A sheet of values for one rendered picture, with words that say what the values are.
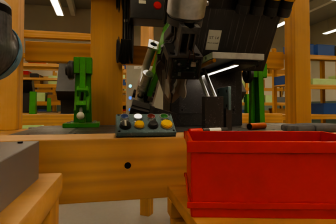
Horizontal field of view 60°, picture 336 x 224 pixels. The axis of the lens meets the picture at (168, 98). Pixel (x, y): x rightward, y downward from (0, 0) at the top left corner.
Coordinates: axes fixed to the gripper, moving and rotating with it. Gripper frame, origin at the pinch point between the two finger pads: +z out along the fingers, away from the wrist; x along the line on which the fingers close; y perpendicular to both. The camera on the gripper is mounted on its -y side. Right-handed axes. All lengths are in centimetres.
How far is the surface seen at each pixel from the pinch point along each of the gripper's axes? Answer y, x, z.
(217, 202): 30.5, 1.9, 0.2
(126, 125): 1.0, -10.4, 8.0
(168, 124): 0.8, 0.3, 8.0
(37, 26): -999, -251, 351
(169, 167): 7.7, 0.3, 16.1
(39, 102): -587, -177, 395
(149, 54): -39.5, 0.3, 7.3
